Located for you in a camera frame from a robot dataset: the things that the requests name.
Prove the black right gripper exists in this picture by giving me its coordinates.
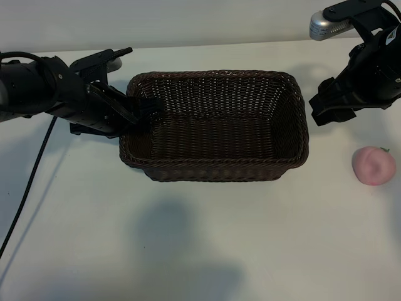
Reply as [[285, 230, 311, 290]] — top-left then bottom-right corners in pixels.
[[308, 26, 401, 127]]

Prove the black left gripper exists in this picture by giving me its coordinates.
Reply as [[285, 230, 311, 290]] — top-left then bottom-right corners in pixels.
[[54, 81, 164, 139]]

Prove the pink peach with green leaf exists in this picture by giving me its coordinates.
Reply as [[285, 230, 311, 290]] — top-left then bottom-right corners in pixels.
[[351, 146, 397, 187]]

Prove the dark brown wicker basket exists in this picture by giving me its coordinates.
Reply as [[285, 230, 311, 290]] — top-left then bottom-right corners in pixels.
[[118, 70, 311, 183]]

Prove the thin black gripper wire bundle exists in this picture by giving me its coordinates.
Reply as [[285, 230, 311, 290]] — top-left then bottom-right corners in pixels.
[[89, 89, 139, 124]]

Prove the black left camera mount bracket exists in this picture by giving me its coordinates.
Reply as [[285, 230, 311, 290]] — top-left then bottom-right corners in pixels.
[[68, 47, 125, 83]]

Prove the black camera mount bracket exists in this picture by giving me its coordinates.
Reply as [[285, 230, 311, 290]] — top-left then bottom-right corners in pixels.
[[68, 47, 125, 83], [323, 0, 401, 44]]

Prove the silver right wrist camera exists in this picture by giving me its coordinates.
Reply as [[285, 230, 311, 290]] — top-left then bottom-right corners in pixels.
[[309, 11, 354, 42]]

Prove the black right camera mount bracket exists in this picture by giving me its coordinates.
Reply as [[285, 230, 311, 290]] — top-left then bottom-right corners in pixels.
[[323, 0, 401, 44]]

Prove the black braided cable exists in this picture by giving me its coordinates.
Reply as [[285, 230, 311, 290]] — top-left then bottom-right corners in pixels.
[[0, 46, 134, 256]]

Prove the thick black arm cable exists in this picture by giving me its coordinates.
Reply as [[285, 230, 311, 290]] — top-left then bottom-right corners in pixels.
[[0, 51, 43, 63]]

